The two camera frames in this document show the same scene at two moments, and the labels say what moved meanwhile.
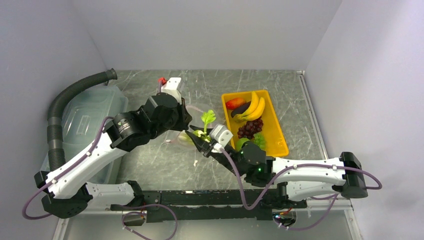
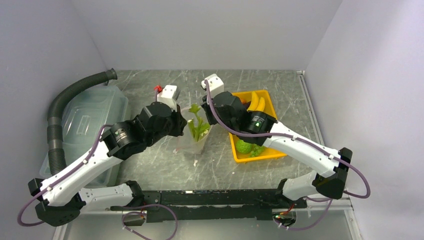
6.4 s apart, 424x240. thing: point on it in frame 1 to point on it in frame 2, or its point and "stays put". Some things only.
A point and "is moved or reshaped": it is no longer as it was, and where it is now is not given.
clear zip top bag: x=200 y=115 is moved or reshaped
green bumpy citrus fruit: x=239 y=142 stays put
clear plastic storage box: x=85 y=112 stays put
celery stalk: x=208 y=117 is moved or reshaped
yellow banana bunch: x=253 y=111 stays put
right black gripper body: x=219 y=157 to x=210 y=118
